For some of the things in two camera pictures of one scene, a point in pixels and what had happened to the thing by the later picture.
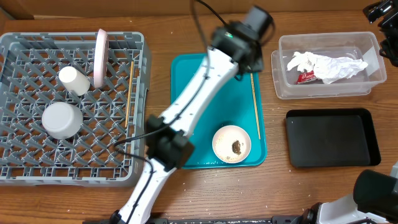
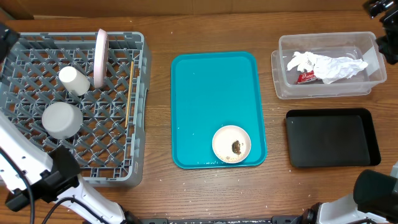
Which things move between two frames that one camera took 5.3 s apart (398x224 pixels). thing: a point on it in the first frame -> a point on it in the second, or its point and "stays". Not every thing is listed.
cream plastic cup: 74,80 stays
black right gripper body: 388,25 stays
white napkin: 328,69 stays
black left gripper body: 255,60 -> 8,40
